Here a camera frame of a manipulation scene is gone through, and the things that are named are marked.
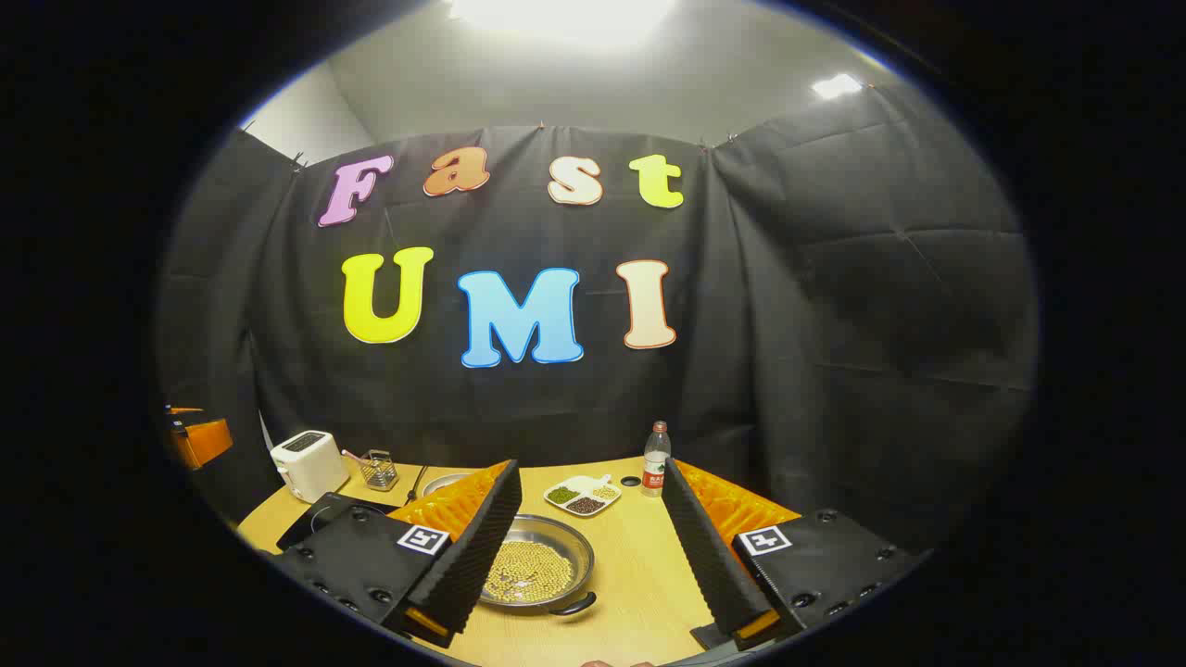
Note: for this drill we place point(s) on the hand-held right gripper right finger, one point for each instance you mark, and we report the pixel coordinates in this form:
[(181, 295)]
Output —
[(704, 556)]

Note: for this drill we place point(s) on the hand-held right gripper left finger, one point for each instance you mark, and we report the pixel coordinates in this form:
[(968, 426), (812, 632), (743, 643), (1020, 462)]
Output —
[(473, 556)]

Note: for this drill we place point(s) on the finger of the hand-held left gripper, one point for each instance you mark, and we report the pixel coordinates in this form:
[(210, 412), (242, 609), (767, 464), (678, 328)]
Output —
[(206, 440)]

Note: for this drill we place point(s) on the black induction cooktop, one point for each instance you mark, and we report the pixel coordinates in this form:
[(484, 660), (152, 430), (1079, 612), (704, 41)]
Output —
[(324, 519)]

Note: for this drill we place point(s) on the pile of soybeans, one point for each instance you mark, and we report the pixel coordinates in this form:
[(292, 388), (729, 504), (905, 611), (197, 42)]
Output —
[(530, 570)]

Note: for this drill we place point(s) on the round white plate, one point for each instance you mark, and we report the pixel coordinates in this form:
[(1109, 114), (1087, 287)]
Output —
[(445, 482)]

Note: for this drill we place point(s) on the white toaster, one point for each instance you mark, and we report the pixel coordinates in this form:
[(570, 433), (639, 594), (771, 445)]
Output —
[(306, 463)]

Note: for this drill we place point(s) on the clear plastic water bottle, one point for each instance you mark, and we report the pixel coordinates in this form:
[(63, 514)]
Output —
[(655, 463)]

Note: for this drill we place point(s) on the white divided bean dish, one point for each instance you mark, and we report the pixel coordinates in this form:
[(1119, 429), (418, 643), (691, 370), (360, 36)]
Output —
[(582, 497)]

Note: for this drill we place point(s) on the pink stick utensil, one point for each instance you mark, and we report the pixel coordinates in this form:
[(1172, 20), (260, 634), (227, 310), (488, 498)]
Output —
[(352, 456)]

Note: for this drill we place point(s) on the ceiling light panel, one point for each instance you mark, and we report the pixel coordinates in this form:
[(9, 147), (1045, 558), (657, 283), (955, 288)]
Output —
[(565, 14), (837, 86)]

